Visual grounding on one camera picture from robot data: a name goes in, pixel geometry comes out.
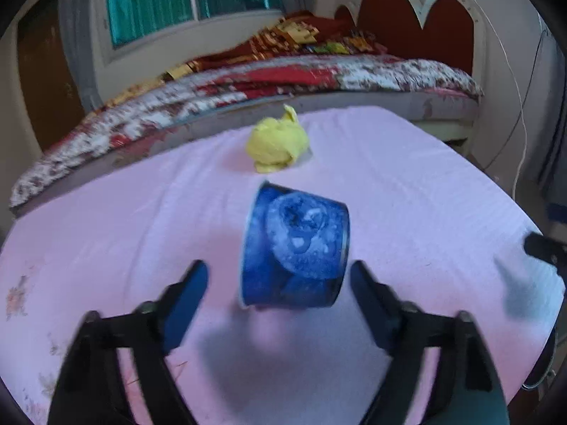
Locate pink tablecloth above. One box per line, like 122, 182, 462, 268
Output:
0, 106, 567, 425

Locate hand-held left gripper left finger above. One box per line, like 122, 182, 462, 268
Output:
46, 259, 210, 425

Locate grey hanging cloth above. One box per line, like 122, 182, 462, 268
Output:
536, 22, 567, 196

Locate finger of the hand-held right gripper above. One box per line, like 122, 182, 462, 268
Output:
523, 231, 567, 276

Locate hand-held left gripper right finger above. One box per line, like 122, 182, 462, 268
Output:
350, 260, 510, 425

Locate red patterned blanket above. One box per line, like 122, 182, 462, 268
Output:
89, 11, 386, 111

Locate crumpled yellow cloth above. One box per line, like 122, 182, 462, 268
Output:
246, 103, 310, 174

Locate brown wooden door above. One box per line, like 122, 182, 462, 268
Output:
17, 0, 85, 151

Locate floral bed mattress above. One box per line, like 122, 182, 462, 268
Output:
9, 53, 484, 217

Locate window with white frame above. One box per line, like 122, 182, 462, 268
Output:
102, 0, 286, 49

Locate cream bed frame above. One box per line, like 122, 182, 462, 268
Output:
416, 110, 478, 143

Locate white cable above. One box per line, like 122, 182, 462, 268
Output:
461, 0, 529, 198

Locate colourful pillow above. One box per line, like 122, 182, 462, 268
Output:
310, 30, 379, 55

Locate blue printed cup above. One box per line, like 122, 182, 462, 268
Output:
238, 181, 352, 310

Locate red heart-shaped headboard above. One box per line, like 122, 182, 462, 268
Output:
334, 0, 476, 76

